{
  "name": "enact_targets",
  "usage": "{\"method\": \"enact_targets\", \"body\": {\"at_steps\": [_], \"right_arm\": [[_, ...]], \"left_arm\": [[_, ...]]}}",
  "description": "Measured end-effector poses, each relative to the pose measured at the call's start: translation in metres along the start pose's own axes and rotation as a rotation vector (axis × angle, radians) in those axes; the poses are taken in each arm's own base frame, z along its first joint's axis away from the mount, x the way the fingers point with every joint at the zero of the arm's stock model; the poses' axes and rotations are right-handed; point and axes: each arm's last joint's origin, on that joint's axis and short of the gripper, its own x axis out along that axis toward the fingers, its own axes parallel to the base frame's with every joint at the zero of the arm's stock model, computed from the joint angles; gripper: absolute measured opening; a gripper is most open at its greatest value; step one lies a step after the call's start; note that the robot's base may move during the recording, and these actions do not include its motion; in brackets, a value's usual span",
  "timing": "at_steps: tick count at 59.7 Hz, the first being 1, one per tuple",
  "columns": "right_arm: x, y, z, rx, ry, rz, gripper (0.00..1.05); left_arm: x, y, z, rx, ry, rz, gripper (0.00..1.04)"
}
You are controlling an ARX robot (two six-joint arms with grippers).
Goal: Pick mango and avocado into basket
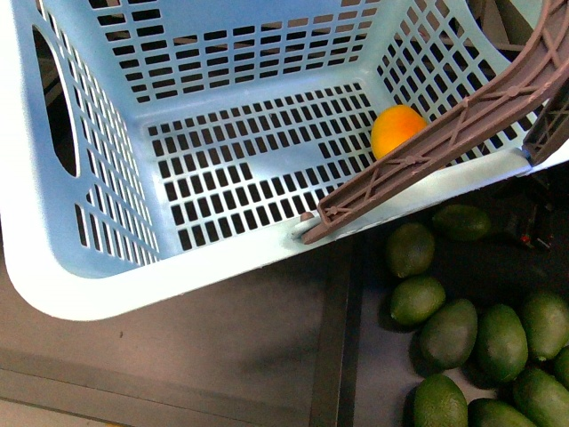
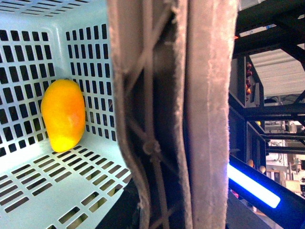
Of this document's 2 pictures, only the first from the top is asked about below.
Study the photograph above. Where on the brown basket handle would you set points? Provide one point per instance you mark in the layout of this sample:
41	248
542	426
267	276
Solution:
537	80

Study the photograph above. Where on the yellow mango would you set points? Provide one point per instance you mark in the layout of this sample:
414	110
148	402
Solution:
393	127

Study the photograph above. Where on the dark green avocado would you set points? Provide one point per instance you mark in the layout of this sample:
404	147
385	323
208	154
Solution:
462	222

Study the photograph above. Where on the green avocado bottom right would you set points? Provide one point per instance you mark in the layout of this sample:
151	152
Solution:
541	398

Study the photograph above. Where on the light blue plastic basket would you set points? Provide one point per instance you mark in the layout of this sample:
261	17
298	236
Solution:
149	148

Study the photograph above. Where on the green avocado bottom middle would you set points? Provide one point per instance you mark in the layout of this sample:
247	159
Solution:
493	412

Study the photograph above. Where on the green avocado top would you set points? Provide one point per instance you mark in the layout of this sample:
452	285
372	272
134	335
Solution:
410	250

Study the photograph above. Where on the green avocado right edge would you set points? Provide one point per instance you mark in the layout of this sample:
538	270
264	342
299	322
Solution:
561	367

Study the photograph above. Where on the green avocado centre right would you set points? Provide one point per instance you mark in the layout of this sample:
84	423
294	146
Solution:
501	348

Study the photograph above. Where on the green avocado far right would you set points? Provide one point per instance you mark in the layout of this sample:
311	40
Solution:
544	317

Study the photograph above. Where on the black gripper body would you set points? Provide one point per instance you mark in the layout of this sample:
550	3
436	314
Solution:
539	197

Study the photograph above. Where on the green avocado bottom left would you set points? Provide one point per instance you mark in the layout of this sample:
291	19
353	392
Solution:
438	402

